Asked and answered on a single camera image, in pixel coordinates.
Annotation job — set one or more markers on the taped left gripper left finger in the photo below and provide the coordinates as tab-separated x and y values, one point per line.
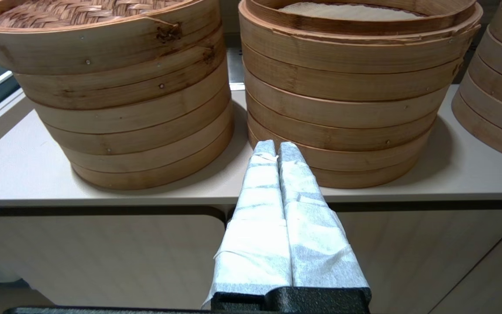
255	226

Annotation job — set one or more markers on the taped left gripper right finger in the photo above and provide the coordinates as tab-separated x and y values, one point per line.
316	244

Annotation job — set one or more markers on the bamboo steamer stack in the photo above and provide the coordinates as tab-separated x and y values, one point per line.
342	113
499	87
137	144

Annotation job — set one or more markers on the white round liner paper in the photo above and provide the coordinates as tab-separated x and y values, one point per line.
351	11

